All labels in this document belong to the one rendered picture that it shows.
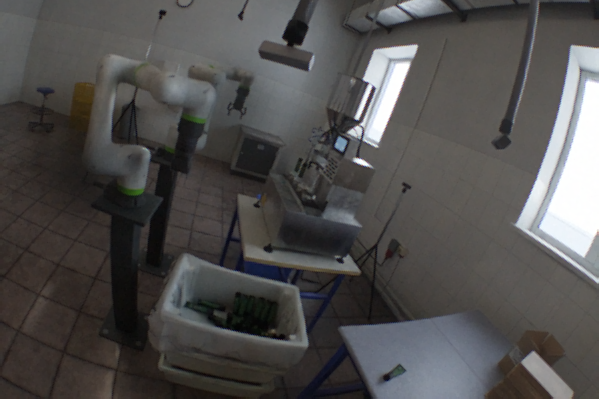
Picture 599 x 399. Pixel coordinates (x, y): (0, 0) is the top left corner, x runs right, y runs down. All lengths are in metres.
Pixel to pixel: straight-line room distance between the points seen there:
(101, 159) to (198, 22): 4.38
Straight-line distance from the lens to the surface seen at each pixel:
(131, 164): 1.09
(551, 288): 2.14
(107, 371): 1.71
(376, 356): 1.20
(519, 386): 1.41
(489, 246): 2.33
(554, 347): 1.93
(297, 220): 1.39
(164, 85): 0.84
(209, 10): 5.27
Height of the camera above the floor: 1.53
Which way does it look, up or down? 14 degrees down
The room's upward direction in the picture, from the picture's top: 22 degrees clockwise
